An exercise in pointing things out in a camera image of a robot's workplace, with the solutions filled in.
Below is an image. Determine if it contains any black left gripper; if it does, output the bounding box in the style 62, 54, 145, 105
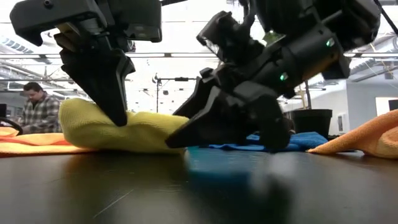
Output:
9, 0, 137, 127

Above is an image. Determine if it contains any pale yellow microfiber towel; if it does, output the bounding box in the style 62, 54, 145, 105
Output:
58, 98, 190, 154

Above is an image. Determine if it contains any yellow-orange microfiber towel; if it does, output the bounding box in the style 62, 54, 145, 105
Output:
0, 126, 97, 158

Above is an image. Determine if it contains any orange microfiber towel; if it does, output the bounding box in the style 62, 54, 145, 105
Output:
307, 109, 398, 160

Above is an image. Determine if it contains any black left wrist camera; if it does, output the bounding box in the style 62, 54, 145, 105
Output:
107, 0, 163, 44

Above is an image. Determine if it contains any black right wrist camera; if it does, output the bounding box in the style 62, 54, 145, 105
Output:
196, 11, 265, 65

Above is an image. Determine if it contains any person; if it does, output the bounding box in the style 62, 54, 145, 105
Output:
18, 82, 62, 134

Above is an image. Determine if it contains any blue microfiber towel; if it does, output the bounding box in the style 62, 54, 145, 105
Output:
186, 131, 329, 153

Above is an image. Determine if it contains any wall-mounted screen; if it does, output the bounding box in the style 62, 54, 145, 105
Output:
375, 96, 398, 118

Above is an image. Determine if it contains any black light stand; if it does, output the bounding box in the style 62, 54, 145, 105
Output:
151, 73, 197, 113

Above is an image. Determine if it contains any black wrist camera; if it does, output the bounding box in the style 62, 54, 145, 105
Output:
196, 11, 265, 65
107, 0, 163, 44

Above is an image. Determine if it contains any black curved chair part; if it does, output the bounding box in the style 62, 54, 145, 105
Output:
0, 116, 23, 134

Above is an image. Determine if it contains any green potted plant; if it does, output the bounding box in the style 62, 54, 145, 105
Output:
262, 29, 333, 139

